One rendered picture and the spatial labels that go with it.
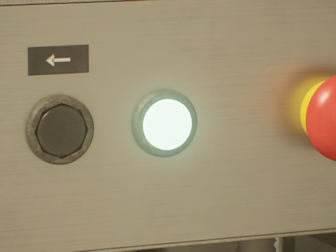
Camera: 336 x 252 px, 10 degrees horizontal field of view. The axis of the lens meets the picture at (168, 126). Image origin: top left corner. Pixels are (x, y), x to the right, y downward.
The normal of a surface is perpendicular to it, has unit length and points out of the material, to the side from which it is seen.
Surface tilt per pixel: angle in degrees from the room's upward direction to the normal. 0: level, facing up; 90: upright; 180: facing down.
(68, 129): 90
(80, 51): 90
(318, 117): 87
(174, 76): 90
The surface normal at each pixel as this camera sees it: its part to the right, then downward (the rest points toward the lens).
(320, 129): -0.35, 0.28
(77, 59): 0.37, 0.15
